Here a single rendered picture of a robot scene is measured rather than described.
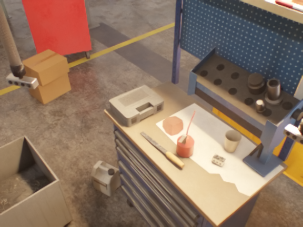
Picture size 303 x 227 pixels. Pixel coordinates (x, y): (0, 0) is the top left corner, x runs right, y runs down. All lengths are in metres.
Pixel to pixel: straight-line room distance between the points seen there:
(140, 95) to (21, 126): 1.81
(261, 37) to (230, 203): 0.73
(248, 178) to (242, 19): 0.72
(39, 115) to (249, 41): 2.45
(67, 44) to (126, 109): 2.42
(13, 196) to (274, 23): 1.92
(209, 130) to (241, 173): 0.31
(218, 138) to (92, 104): 1.99
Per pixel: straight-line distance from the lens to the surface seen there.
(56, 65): 3.29
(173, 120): 1.59
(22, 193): 2.26
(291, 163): 2.52
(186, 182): 1.36
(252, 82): 1.29
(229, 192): 1.37
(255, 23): 1.36
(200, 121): 1.64
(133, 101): 1.65
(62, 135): 2.99
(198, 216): 1.38
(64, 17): 3.76
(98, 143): 2.84
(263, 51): 1.37
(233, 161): 1.48
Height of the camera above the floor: 2.06
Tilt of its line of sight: 42 degrees down
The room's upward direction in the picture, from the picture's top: straight up
